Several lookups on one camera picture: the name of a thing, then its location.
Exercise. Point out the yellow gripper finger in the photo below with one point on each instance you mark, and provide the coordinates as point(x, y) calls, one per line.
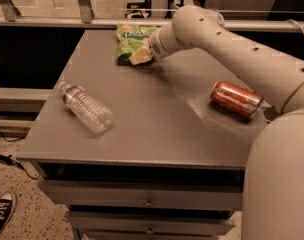
point(141, 56)

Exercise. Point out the green rice chip bag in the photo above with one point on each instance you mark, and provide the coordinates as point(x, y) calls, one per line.
point(131, 38)

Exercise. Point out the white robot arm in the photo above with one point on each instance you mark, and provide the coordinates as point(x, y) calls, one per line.
point(273, 197)

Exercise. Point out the black office chair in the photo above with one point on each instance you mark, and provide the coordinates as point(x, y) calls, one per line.
point(138, 9)

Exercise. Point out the clear plastic water bottle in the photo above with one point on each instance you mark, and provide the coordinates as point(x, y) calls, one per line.
point(91, 112)

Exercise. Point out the grey drawer cabinet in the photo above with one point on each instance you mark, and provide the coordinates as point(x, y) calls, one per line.
point(166, 131)

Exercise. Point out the orange soda can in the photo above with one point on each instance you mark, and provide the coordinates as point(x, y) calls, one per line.
point(237, 99)

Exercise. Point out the upper grey drawer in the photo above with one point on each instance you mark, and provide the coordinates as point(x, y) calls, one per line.
point(139, 196)

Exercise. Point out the grey drawer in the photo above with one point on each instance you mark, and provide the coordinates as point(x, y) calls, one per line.
point(139, 196)
point(149, 224)

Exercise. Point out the metal railing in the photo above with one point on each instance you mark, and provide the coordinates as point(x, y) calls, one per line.
point(240, 15)

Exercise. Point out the lower grey drawer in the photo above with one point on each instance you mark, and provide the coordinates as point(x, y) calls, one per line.
point(149, 224)

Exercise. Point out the black white sneaker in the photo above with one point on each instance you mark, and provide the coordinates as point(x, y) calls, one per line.
point(7, 207)

